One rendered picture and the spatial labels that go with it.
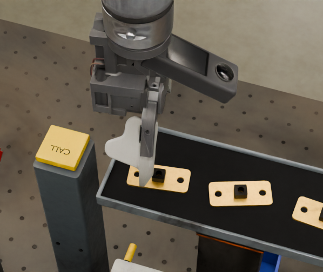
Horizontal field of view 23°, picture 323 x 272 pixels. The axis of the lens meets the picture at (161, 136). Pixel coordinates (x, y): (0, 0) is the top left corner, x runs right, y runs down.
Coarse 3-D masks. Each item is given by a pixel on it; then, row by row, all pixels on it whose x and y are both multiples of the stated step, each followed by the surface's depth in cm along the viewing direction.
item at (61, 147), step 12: (48, 132) 112; (60, 132) 112; (72, 132) 112; (48, 144) 111; (60, 144) 111; (72, 144) 111; (84, 144) 111; (36, 156) 110; (48, 156) 110; (60, 156) 110; (72, 156) 110; (72, 168) 109
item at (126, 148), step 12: (132, 120) 91; (132, 132) 92; (156, 132) 92; (108, 144) 93; (120, 144) 93; (132, 144) 92; (120, 156) 93; (132, 156) 93; (144, 168) 93; (144, 180) 94
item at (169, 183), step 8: (136, 168) 108; (160, 168) 107; (168, 168) 108; (176, 168) 108; (128, 176) 108; (152, 176) 107; (160, 176) 107; (168, 176) 108; (176, 176) 108; (184, 176) 108; (128, 184) 107; (136, 184) 107; (152, 184) 107; (160, 184) 107; (168, 184) 107; (176, 184) 107; (184, 184) 107; (176, 192) 106; (184, 192) 106
